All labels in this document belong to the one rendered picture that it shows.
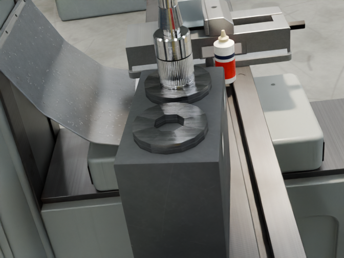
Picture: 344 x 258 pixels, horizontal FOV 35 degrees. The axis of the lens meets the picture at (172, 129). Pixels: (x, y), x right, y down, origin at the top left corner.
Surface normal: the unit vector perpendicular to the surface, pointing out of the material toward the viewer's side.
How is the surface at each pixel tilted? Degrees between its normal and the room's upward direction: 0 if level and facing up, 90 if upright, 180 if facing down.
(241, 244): 0
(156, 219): 90
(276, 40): 90
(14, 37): 63
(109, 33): 0
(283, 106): 0
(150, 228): 90
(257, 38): 90
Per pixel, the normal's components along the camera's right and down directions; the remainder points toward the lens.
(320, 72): -0.11, -0.82
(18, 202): 0.76, 0.28
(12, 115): 0.99, -0.11
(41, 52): 0.83, -0.47
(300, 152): 0.02, 0.56
